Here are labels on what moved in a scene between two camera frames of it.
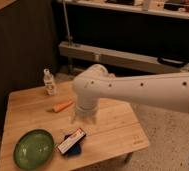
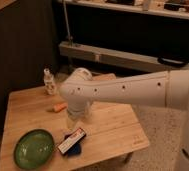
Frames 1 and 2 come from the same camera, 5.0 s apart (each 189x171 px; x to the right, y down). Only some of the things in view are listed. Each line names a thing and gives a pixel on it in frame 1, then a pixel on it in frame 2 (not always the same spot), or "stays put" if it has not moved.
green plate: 33,149 stays put
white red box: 77,135 stays put
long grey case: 105,54 stays put
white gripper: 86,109 -> 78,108
